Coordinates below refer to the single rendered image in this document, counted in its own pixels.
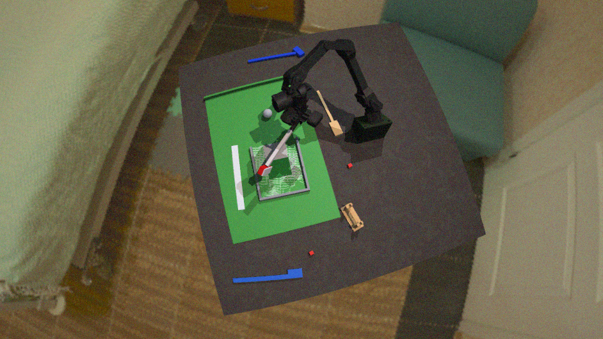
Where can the green flat mat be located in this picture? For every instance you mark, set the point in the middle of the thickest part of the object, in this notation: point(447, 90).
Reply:
point(237, 119)

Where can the white flat bar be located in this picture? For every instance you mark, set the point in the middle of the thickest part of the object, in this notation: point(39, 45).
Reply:
point(237, 178)

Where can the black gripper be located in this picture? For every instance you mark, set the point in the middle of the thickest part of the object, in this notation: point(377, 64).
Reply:
point(313, 119)

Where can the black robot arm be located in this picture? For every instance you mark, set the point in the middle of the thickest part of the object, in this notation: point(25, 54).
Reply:
point(297, 93)

